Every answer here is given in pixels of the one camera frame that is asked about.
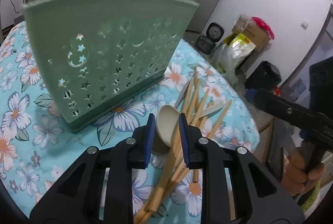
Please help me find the beige ceramic soup spoon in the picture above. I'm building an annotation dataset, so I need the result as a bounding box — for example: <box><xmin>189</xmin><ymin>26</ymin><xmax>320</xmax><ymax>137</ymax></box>
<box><xmin>152</xmin><ymin>105</ymin><xmax>179</xmax><ymax>154</ymax></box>

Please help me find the right hand orange glove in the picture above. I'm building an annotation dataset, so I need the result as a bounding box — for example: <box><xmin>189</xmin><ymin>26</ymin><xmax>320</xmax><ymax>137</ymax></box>
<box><xmin>281</xmin><ymin>148</ymin><xmax>325</xmax><ymax>197</ymax></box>

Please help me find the floral blue tablecloth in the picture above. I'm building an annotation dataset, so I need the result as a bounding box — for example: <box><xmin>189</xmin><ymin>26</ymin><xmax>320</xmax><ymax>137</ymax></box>
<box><xmin>1</xmin><ymin>22</ymin><xmax>260</xmax><ymax>214</ymax></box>

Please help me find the black trash bin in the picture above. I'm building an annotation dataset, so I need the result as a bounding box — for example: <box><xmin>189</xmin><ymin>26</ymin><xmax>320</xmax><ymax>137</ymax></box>
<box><xmin>245</xmin><ymin>61</ymin><xmax>282</xmax><ymax>91</ymax></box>

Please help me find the plastic bag with vegetables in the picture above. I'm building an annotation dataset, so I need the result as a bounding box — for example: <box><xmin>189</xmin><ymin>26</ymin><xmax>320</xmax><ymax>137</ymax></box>
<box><xmin>212</xmin><ymin>44</ymin><xmax>236</xmax><ymax>83</ymax></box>

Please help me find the green plastic utensil holder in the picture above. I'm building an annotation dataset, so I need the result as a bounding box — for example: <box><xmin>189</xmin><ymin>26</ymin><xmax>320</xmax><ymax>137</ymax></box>
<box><xmin>24</xmin><ymin>0</ymin><xmax>199</xmax><ymax>133</ymax></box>

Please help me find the yellow green food bag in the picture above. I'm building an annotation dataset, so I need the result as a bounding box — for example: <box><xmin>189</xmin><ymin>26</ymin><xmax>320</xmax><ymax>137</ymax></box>
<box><xmin>229</xmin><ymin>33</ymin><xmax>256</xmax><ymax>68</ymax></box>

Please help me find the black rice cooker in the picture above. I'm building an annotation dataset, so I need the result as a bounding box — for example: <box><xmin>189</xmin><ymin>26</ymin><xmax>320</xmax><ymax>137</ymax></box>
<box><xmin>195</xmin><ymin>22</ymin><xmax>225</xmax><ymax>54</ymax></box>

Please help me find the pink plastic bag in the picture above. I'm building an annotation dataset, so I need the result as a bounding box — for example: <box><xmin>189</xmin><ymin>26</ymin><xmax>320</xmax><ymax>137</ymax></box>
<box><xmin>252</xmin><ymin>17</ymin><xmax>275</xmax><ymax>40</ymax></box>

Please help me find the cardboard box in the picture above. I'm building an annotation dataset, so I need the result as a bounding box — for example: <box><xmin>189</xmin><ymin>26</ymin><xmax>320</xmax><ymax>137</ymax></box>
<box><xmin>232</xmin><ymin>25</ymin><xmax>270</xmax><ymax>52</ymax></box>

